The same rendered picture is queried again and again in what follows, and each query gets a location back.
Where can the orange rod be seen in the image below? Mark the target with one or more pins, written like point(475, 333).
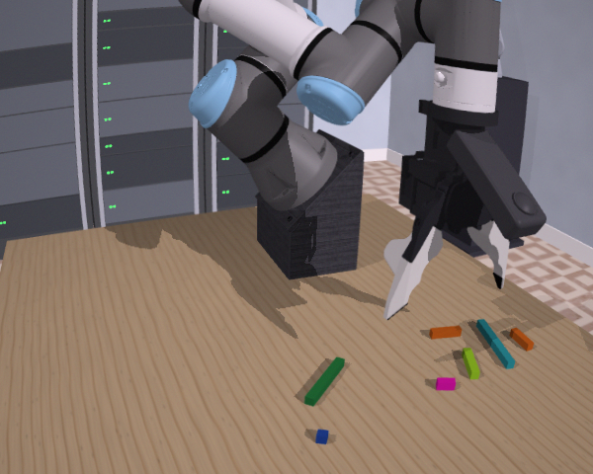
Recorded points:
point(521, 339)
point(445, 332)

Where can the turquoise rod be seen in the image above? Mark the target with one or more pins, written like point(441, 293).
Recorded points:
point(495, 344)

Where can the small magenta block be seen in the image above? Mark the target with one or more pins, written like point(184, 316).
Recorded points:
point(445, 383)

